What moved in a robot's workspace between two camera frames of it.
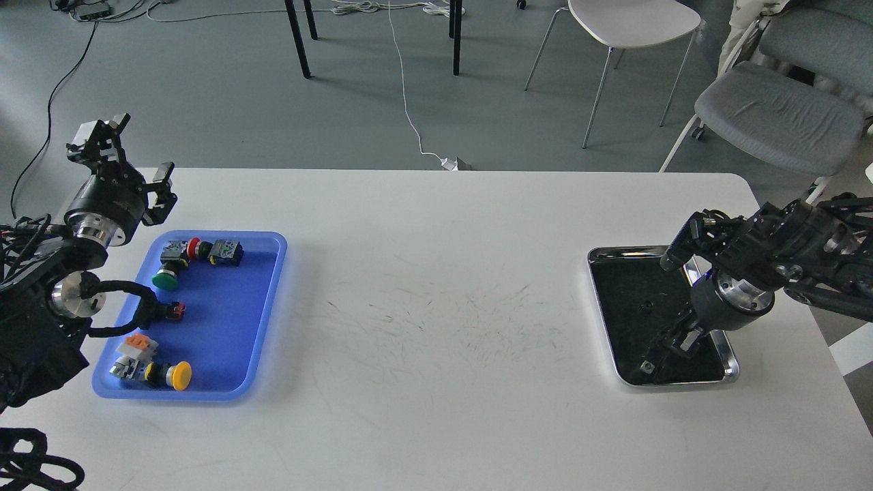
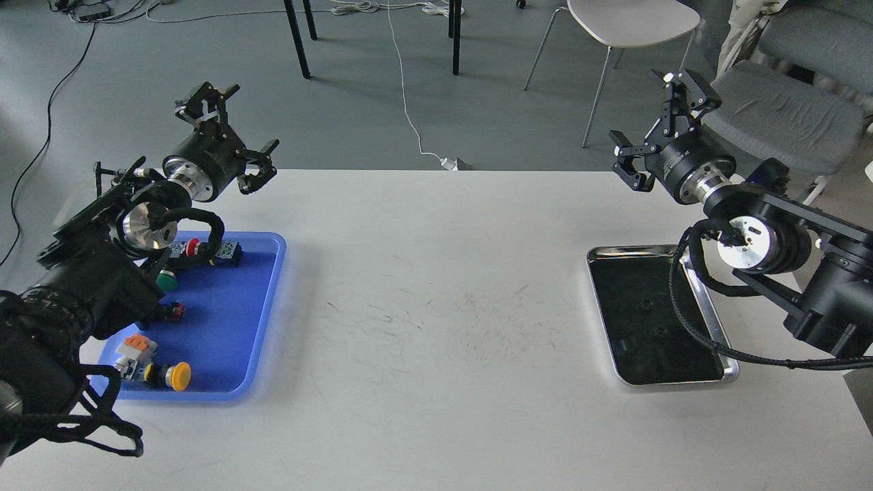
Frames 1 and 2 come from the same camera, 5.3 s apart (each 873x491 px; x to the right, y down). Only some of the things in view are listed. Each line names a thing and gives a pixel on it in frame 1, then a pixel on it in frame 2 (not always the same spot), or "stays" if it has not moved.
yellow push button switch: (178, 375) stays
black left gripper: (108, 207) -> (213, 157)
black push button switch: (176, 310) stays
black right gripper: (721, 303) -> (687, 164)
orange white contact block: (135, 353) stays
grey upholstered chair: (794, 90) stays
